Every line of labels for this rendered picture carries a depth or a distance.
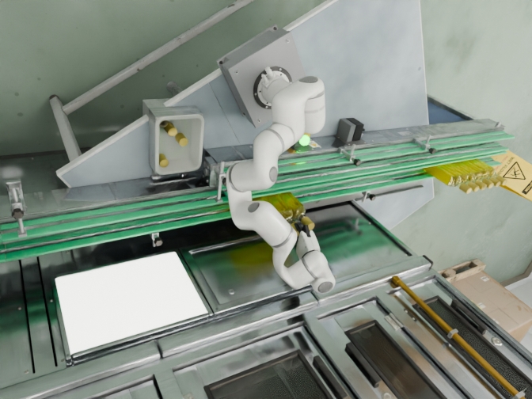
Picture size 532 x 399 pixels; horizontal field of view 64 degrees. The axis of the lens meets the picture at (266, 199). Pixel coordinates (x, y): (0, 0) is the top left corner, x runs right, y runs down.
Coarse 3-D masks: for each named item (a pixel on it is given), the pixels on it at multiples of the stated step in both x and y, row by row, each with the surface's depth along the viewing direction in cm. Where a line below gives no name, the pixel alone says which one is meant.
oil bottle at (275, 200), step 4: (268, 196) 170; (272, 196) 170; (276, 196) 170; (268, 200) 168; (272, 200) 168; (276, 200) 168; (280, 200) 168; (272, 204) 166; (276, 204) 166; (280, 204) 166; (284, 204) 166; (276, 208) 164; (280, 208) 164; (284, 208) 164; (288, 208) 164; (280, 212) 162; (284, 212) 162; (288, 212) 163; (292, 212) 164; (284, 216) 161; (288, 216) 162; (292, 216) 163
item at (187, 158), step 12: (168, 120) 152; (180, 120) 154; (192, 120) 156; (156, 132) 144; (180, 132) 157; (192, 132) 158; (156, 144) 147; (168, 144) 157; (192, 144) 160; (156, 156) 149; (168, 156) 160; (180, 156) 162; (192, 156) 163; (156, 168) 152; (168, 168) 157; (180, 168) 158; (192, 168) 160
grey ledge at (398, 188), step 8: (400, 184) 224; (408, 184) 228; (416, 184) 231; (360, 192) 211; (376, 192) 217; (384, 192) 221; (392, 192) 222; (320, 200) 199; (328, 200) 202; (336, 200) 205; (344, 200) 208; (360, 200) 211
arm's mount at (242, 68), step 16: (272, 32) 150; (288, 32) 146; (240, 48) 151; (256, 48) 147; (272, 48) 147; (288, 48) 149; (224, 64) 147; (240, 64) 145; (256, 64) 147; (272, 64) 150; (288, 64) 152; (240, 80) 148; (256, 80) 150; (240, 96) 151; (256, 96) 153; (256, 112) 157
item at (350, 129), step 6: (342, 120) 193; (348, 120) 194; (354, 120) 195; (342, 126) 194; (348, 126) 190; (354, 126) 190; (360, 126) 192; (342, 132) 195; (348, 132) 191; (354, 132) 192; (360, 132) 194; (342, 138) 195; (348, 138) 192; (354, 138) 194
